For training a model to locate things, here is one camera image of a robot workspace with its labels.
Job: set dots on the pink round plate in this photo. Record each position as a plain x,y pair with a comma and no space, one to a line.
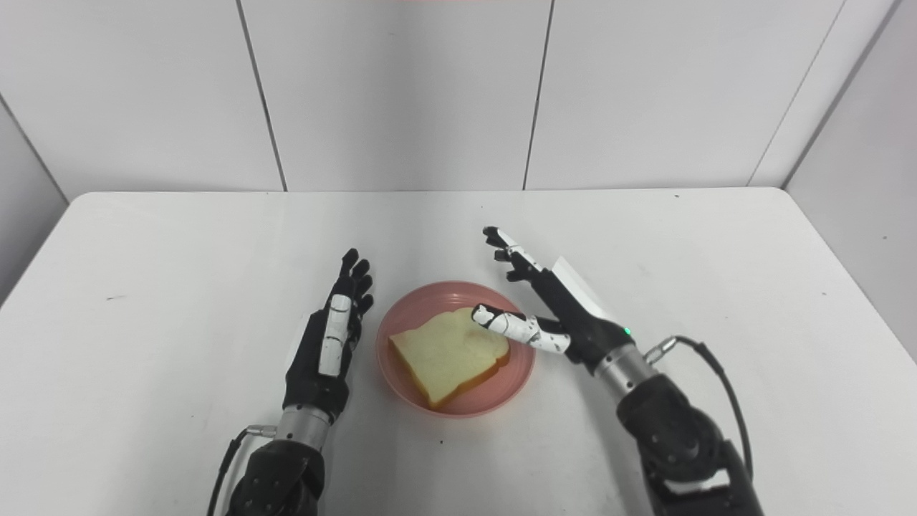
516,380

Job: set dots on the slice of white bread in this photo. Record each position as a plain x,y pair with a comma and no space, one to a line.
448,355

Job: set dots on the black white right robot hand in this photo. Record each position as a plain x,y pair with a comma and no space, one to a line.
584,322

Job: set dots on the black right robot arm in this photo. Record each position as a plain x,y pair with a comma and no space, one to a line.
673,430

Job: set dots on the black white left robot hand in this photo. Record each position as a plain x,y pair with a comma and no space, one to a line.
319,373

